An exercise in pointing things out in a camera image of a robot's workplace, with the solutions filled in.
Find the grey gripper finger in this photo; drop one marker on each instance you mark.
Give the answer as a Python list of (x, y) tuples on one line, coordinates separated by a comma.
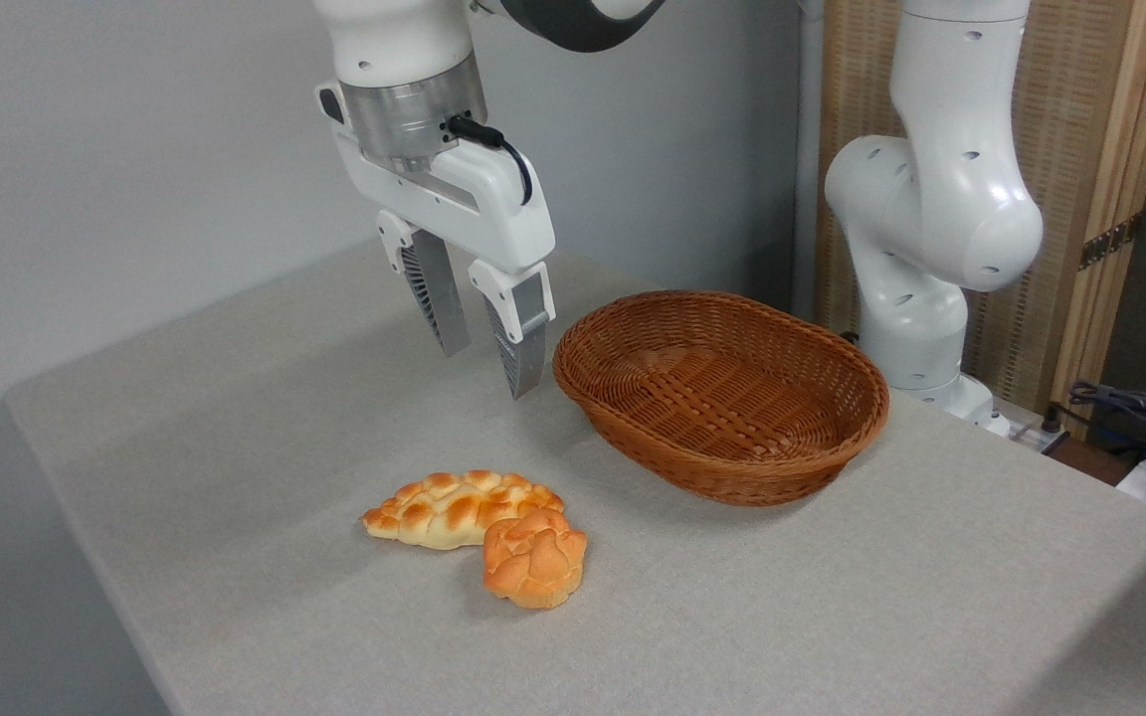
[(439, 298), (525, 343)]

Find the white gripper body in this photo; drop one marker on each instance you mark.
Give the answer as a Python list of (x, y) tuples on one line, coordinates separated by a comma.
[(493, 214)]

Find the round golden bread roll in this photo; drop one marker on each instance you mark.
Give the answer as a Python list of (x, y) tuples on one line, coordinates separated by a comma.
[(535, 562)]

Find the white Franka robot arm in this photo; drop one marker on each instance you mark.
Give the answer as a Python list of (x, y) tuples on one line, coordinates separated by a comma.
[(934, 199)]

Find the long braided bread loaf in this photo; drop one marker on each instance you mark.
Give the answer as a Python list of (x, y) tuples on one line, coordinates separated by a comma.
[(454, 509)]

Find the brown oval wicker basket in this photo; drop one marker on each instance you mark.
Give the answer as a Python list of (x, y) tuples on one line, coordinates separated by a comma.
[(732, 398)]

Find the metal screen hinge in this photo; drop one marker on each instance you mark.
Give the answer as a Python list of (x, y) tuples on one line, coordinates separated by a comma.
[(1110, 242)]

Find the wooden folding screen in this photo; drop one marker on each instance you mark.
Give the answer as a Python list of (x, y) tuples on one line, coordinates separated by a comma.
[(1090, 99)]

